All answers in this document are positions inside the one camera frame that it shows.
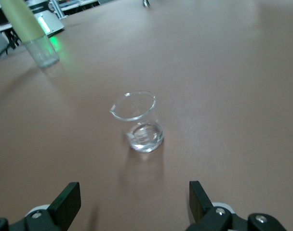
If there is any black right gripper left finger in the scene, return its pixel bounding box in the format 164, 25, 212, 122
0, 181, 81, 231

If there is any brown table mat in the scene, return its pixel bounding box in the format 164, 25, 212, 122
0, 0, 293, 231

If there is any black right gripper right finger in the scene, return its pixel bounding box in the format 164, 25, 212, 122
185, 180, 288, 231

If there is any small clear glass beaker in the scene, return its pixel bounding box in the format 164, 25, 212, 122
109, 90, 165, 154

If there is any green bottle with clear base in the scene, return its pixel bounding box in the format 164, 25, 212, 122
0, 0, 60, 69

